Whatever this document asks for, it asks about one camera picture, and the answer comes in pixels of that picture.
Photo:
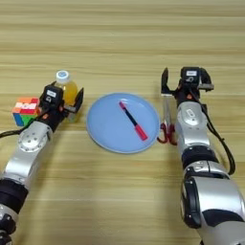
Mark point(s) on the colourful puzzle cube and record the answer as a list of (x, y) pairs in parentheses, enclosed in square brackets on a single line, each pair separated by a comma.
[(26, 110)]

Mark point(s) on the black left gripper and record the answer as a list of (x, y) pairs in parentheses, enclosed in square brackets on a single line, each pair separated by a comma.
[(54, 118)]

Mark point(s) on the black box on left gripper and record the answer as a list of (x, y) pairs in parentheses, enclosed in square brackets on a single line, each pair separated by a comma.
[(51, 95)]

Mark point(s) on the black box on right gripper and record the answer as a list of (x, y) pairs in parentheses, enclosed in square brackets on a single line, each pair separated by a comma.
[(190, 76)]

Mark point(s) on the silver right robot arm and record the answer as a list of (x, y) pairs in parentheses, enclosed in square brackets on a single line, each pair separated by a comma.
[(191, 124)]

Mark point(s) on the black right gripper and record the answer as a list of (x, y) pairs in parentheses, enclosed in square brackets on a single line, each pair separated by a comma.
[(188, 94)]

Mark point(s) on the red and black marker pen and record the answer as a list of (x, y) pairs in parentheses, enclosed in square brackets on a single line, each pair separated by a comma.
[(134, 122)]

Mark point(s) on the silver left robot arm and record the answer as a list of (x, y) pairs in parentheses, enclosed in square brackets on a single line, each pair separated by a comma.
[(28, 150)]

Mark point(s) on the light blue round plate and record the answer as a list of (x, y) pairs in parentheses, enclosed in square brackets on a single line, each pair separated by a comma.
[(111, 127)]

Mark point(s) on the orange juice bottle white cap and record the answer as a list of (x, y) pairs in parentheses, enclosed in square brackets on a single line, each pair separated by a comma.
[(69, 91)]

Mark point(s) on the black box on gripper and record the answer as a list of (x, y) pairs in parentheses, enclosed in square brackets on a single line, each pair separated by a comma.
[(190, 76), (51, 95)]

